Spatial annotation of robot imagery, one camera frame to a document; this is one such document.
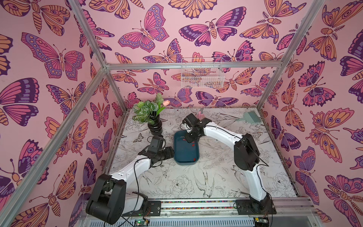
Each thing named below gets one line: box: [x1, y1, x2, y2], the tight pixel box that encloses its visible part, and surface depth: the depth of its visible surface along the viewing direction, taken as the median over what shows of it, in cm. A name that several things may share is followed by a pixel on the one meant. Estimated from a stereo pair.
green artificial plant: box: [132, 92, 171, 125], surface depth 87 cm
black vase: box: [147, 110, 163, 137], surface depth 99 cm
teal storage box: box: [172, 130, 200, 166], surface depth 93 cm
